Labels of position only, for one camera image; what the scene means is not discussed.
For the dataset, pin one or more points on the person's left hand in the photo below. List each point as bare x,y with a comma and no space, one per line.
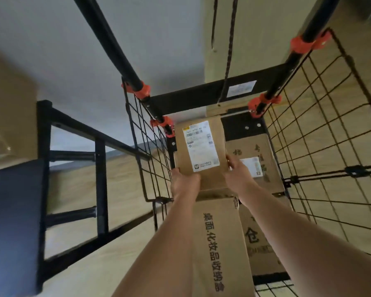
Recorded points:
185,187

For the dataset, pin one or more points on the person's right hand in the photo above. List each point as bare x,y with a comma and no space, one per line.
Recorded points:
239,179

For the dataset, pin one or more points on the large box with right label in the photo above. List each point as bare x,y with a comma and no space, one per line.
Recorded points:
269,185

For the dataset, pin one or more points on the large box with label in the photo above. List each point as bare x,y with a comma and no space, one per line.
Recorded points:
269,185
266,259

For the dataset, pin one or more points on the small box yellow-tag label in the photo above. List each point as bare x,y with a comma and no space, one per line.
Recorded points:
179,151

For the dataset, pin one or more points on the long cosmetics organiser box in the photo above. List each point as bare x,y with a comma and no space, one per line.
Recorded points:
235,259

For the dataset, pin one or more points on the large box with left label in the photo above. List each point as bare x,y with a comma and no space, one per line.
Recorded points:
266,259

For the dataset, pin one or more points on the small brown cardboard box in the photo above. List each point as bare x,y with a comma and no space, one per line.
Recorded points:
9,114

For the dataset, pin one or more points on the person's left forearm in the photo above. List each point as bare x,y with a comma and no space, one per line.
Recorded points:
160,253

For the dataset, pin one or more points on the person's right forearm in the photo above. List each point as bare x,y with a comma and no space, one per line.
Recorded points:
312,250

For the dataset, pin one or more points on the beige cabinet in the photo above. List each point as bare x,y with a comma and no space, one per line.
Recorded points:
259,33

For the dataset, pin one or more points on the black low metal table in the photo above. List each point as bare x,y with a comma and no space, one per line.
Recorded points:
15,228

